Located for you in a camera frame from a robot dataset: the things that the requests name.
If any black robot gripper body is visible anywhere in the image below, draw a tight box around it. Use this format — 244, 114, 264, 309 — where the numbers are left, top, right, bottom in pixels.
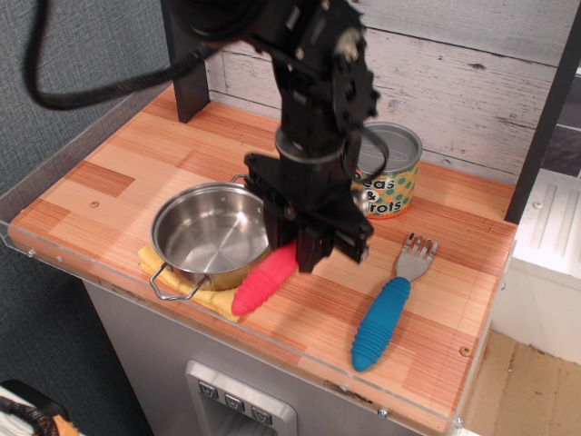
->
244, 153, 374, 263

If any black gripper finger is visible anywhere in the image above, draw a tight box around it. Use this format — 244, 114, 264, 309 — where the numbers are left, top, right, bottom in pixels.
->
263, 202, 299, 250
297, 226, 334, 273

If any red handled metal spoon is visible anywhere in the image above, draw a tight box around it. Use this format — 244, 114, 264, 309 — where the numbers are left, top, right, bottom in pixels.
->
231, 239, 299, 315

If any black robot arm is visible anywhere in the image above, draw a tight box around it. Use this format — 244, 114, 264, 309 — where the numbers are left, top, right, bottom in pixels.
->
168, 1, 379, 273

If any stainless steel pot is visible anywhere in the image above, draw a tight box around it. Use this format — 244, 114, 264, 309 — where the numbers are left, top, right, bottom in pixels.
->
149, 180, 271, 301

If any peas and carrots can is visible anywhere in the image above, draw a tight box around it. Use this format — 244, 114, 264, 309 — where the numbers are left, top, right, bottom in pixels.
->
354, 122, 423, 220

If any yellow folded cloth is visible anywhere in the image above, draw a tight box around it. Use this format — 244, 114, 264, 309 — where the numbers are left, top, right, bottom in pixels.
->
138, 245, 240, 322

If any grey toy fridge dispenser panel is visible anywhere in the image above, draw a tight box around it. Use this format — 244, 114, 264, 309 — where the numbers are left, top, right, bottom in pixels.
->
185, 360, 298, 435

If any white cabinet at right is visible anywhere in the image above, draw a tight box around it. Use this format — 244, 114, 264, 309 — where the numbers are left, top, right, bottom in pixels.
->
491, 169, 580, 363

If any orange object bottom left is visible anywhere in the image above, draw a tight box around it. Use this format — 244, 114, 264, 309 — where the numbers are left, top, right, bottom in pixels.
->
53, 415, 82, 436

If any blue handled metal fork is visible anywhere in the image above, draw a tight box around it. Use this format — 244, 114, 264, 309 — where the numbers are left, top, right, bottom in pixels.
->
351, 233, 438, 372

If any dark left vertical post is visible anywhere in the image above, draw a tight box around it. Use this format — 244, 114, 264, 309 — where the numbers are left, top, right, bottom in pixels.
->
161, 1, 210, 124

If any dark vertical post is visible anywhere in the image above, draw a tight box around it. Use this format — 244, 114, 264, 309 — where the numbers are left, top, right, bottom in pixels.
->
161, 1, 210, 124
504, 0, 581, 224

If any dark right vertical post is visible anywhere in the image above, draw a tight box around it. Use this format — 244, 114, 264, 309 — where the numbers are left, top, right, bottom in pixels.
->
504, 0, 581, 224

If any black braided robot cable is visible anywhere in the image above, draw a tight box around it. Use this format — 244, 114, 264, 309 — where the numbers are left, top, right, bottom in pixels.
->
22, 0, 219, 111

